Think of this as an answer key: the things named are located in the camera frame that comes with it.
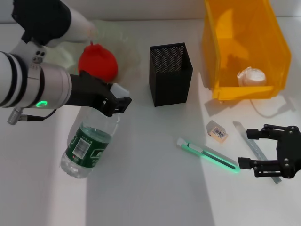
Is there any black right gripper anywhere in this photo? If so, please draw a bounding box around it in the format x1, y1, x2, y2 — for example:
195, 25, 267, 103
237, 124, 301, 179

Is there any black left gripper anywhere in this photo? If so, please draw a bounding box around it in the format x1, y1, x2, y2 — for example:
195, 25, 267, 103
68, 70, 133, 118

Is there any white paper ball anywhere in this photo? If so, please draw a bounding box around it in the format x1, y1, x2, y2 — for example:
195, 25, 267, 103
237, 66, 268, 87

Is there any yellow plastic bin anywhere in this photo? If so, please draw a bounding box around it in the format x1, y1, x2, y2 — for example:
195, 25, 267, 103
201, 0, 292, 100

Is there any green white utility knife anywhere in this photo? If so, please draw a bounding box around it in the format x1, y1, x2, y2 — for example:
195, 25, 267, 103
176, 137, 241, 175

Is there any clear water bottle green label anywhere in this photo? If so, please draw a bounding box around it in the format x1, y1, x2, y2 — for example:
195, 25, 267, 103
60, 82, 130, 179

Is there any grey metal file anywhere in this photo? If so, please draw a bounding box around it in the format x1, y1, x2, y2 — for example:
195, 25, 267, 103
232, 121, 283, 185

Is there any red round fruit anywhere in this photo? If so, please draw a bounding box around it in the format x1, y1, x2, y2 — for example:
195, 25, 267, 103
78, 41, 118, 82

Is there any translucent wavy fruit plate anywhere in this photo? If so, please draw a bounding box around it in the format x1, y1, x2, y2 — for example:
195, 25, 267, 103
43, 20, 141, 92

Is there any left wrist connector with cable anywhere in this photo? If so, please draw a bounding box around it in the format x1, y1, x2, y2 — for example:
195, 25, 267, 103
7, 107, 57, 125

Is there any beige eraser with barcode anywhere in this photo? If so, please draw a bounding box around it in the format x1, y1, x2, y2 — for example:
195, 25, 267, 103
206, 120, 229, 144

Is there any black mesh pen holder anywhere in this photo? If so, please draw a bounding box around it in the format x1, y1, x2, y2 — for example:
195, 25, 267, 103
150, 42, 194, 108

